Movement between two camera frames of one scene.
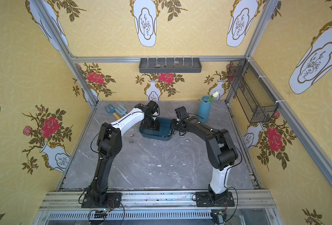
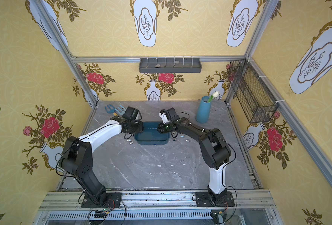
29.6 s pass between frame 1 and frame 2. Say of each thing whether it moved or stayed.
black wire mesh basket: stayed
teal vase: stayed
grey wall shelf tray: stayed
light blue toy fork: stayed
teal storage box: moved
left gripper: moved
